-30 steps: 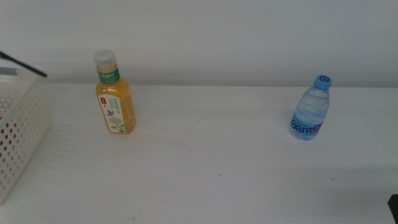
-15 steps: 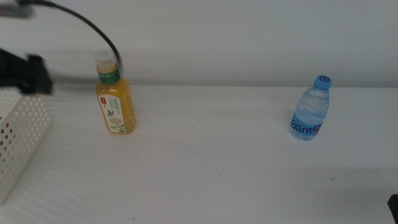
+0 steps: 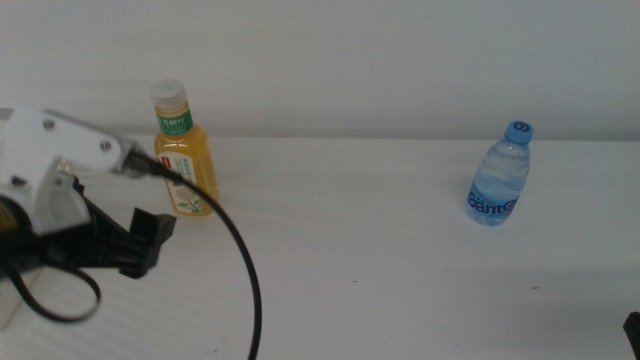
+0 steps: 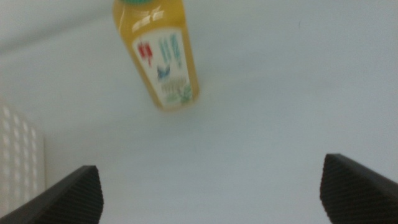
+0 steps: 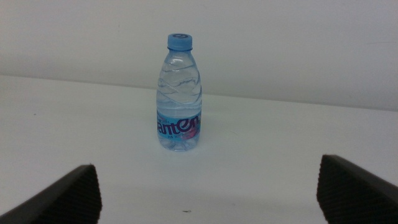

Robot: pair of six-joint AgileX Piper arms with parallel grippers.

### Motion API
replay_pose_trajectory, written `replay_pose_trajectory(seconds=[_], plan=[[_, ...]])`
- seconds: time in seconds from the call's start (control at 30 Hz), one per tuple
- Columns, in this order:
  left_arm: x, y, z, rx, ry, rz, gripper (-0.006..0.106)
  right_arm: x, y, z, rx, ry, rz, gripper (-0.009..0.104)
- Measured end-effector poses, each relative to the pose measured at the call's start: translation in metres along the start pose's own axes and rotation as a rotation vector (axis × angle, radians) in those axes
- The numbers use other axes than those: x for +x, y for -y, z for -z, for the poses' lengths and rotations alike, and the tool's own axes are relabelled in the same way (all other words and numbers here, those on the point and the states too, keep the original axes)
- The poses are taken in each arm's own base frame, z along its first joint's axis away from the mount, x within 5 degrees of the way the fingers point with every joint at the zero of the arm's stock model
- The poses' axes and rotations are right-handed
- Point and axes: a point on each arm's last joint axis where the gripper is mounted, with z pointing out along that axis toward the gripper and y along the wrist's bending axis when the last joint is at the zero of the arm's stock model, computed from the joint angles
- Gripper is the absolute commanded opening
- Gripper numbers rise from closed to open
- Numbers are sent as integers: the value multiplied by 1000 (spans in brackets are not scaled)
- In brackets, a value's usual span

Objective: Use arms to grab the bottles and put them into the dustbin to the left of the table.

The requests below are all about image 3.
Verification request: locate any clear water bottle blue cap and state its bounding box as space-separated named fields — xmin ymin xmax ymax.
xmin=464 ymin=119 xmax=535 ymax=227

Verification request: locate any thin black left gripper cable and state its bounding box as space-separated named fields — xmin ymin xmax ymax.
xmin=7 ymin=262 xmax=103 ymax=324

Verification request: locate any thick black left camera cable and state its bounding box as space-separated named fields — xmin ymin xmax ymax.
xmin=121 ymin=148 xmax=264 ymax=360

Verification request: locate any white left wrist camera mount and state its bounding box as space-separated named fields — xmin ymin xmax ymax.
xmin=0 ymin=106 xmax=125 ymax=237

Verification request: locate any yellow tea bottle green label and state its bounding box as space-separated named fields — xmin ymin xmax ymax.
xmin=149 ymin=78 xmax=221 ymax=217

